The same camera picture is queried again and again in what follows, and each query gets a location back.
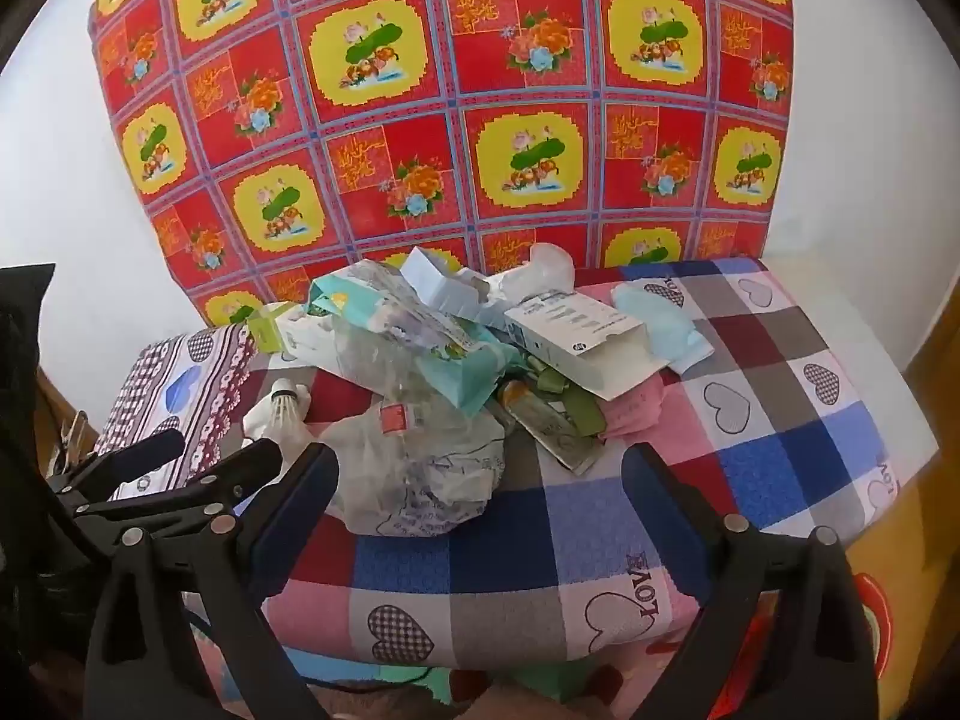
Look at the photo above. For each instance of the white shuttlecock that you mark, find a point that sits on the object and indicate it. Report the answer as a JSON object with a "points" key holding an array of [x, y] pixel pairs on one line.
{"points": [[281, 405]]}

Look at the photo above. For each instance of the olive green strips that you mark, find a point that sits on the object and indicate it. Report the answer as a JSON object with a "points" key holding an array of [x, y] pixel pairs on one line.
{"points": [[581, 409]]}

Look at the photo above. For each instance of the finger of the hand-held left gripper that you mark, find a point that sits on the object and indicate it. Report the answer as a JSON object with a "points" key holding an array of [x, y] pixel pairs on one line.
{"points": [[240, 465], [154, 448]]}

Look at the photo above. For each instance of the paper trash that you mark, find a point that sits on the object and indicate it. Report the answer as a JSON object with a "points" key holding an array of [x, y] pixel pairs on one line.
{"points": [[435, 480]]}

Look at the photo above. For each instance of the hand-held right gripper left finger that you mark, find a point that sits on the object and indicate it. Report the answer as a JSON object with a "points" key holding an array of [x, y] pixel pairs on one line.
{"points": [[300, 499]]}

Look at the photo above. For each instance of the light blue fabric cover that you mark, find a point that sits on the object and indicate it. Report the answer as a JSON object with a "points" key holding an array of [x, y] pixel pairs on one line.
{"points": [[660, 315]]}

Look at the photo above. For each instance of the pink plastic cup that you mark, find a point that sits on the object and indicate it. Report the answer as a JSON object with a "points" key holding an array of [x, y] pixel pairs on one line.
{"points": [[551, 266]]}

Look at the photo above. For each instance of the silver snack wrapper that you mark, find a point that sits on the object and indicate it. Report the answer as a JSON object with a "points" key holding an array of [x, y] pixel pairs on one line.
{"points": [[547, 424]]}

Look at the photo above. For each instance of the red floral printed cloth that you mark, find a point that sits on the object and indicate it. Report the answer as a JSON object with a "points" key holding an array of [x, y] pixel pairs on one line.
{"points": [[525, 52]]}

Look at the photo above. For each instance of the red bin with green rim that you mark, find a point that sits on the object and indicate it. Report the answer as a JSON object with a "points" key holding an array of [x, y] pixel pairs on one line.
{"points": [[874, 586]]}

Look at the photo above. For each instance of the white carton box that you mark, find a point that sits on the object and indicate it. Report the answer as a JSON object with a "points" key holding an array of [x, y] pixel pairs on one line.
{"points": [[577, 345]]}

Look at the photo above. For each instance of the teal wipes packet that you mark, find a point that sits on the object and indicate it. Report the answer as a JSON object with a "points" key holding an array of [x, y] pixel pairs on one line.
{"points": [[450, 375]]}

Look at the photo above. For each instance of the checked heart blanket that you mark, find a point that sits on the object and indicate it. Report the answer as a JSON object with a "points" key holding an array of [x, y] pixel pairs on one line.
{"points": [[787, 465]]}

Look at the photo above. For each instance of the wooden desk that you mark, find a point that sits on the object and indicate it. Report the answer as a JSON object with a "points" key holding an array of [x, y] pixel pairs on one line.
{"points": [[56, 405]]}

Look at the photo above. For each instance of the green selfie stick box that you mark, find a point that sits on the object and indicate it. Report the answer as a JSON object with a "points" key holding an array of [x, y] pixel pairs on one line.
{"points": [[266, 326]]}

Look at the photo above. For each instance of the light blue small box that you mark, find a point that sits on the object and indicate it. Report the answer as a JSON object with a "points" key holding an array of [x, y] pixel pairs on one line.
{"points": [[435, 277]]}

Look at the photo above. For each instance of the pink cloth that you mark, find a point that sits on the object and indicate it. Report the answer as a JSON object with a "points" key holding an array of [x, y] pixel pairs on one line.
{"points": [[637, 412]]}

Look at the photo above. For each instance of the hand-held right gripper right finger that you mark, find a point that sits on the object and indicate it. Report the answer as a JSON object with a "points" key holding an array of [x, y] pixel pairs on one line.
{"points": [[652, 499]]}

